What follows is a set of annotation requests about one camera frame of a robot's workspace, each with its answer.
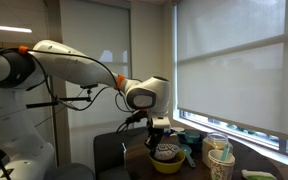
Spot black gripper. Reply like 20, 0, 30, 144
144, 121, 163, 159

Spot patterned paper plate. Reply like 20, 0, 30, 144
157, 144, 179, 161

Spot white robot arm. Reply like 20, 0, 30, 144
0, 40, 170, 180

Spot yellow bowl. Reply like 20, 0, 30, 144
149, 150, 185, 174

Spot dark blue bowl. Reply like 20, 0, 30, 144
178, 134, 202, 152

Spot small white teal box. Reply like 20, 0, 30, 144
164, 128, 171, 135

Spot small white dish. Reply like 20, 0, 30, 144
171, 127, 185, 133

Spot teal measuring spoon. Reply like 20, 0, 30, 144
179, 144, 196, 168

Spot teal measuring cup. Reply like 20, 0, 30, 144
172, 132, 200, 143

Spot dark grey chair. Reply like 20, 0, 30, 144
45, 125, 159, 180

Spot glass jar with powder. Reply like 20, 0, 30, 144
202, 132, 233, 167

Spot patterned paper cup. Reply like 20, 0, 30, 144
208, 149, 235, 180

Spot teal spoon in cup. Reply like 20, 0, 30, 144
221, 145, 230, 161

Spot green white packet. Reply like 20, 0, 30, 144
242, 170, 277, 180

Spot white roller blind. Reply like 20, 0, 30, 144
176, 0, 288, 139

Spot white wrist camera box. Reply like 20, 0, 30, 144
152, 116, 170, 129

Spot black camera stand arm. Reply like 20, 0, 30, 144
26, 84, 99, 109

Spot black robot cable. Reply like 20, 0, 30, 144
0, 47, 148, 180

